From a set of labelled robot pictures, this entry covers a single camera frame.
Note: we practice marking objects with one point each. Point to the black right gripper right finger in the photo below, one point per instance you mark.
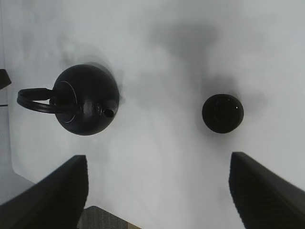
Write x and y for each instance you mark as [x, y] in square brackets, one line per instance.
[263, 199]

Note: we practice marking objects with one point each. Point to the dark object at table edge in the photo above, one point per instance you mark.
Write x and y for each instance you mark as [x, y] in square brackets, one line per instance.
[4, 79]

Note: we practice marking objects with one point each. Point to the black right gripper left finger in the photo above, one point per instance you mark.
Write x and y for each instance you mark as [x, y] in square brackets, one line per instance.
[56, 202]

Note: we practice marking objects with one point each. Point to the black round teapot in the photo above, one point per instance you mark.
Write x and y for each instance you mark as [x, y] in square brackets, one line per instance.
[85, 99]

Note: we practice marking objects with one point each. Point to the small black teacup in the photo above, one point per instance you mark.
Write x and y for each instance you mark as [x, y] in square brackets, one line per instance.
[222, 113]

